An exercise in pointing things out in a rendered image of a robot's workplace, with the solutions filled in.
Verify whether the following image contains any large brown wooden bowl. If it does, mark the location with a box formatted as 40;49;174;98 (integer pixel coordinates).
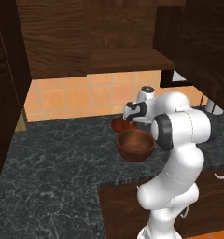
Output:
115;128;157;163

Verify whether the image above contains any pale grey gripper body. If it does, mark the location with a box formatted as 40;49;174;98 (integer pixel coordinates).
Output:
129;114;153;125

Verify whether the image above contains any dark wood base cabinet door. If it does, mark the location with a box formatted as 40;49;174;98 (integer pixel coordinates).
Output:
97;178;156;239

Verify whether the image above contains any dark wood open cabinet door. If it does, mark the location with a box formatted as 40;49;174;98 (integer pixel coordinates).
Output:
152;0;224;117

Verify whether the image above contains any dark wood base cabinet drawer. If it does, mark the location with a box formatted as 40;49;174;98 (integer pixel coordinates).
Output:
178;167;224;239

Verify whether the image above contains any dark wood tall side panel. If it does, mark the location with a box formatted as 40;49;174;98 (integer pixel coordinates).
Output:
0;0;33;198

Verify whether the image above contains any open dark wood cabinet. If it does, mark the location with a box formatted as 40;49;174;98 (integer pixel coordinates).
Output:
85;0;177;76

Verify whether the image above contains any dark wood closed wall cabinet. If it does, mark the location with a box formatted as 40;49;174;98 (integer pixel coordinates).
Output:
15;0;89;80

